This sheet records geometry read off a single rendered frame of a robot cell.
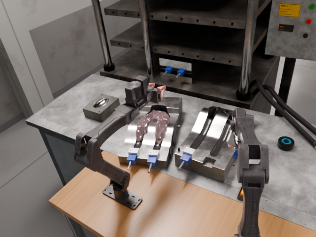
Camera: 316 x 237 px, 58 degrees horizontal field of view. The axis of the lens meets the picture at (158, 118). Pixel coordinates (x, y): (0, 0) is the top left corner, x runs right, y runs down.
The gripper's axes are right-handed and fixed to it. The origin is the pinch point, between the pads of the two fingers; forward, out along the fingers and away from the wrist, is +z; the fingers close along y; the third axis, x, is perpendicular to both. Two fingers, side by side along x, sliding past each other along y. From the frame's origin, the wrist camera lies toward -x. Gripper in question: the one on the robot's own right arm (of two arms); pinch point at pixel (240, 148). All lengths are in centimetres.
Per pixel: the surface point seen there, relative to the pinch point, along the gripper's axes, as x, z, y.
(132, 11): -77, 3, 105
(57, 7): -124, 63, 262
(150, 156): 18.6, 1.5, 40.3
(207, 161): 9.6, 5.0, 13.7
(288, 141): -20.3, 21.4, -18.6
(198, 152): 7.5, 3.3, 18.8
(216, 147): 0.8, 7.2, 12.3
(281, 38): -79, 11, 2
